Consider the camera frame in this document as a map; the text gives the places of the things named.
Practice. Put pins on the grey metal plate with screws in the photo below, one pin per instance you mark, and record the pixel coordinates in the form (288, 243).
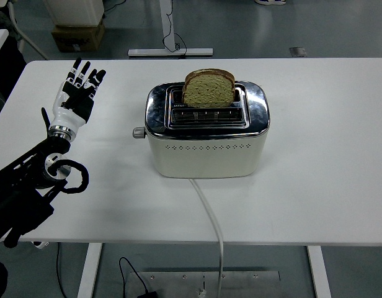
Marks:
(240, 285)

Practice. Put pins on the person's shoe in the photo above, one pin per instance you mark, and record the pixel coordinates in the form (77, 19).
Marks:
(270, 1)

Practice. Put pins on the white table leg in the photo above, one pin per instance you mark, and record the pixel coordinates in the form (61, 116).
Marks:
(318, 270)
(90, 270)

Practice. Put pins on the grey floor socket plate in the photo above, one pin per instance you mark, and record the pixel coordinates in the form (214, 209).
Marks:
(298, 51)

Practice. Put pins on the white and chrome toaster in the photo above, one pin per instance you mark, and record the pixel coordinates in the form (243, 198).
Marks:
(203, 155)

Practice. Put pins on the brown cardboard box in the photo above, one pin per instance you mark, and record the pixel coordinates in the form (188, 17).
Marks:
(76, 38)

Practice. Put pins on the white table stand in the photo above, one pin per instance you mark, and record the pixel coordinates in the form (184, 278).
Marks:
(169, 52)

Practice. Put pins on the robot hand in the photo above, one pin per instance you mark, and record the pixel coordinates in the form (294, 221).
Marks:
(62, 116)

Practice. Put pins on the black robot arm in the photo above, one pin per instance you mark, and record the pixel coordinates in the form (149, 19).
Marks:
(23, 167)

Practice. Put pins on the brown bread slice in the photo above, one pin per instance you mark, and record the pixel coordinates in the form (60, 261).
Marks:
(208, 91)

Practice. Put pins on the white slanted tube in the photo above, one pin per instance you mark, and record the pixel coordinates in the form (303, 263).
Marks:
(33, 43)

